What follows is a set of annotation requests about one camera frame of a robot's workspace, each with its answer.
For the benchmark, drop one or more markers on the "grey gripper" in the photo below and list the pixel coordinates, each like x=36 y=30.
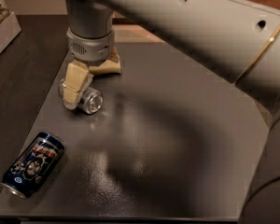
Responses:
x=90 y=49

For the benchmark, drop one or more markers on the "silver green 7up can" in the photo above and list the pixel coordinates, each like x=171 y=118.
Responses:
x=87 y=98

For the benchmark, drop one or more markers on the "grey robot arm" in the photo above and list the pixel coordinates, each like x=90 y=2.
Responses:
x=236 y=39

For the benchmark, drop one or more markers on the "blue pepsi can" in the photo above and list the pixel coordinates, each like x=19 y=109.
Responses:
x=29 y=171

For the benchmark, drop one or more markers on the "yellow sponge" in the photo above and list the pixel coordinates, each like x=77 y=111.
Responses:
x=110 y=66

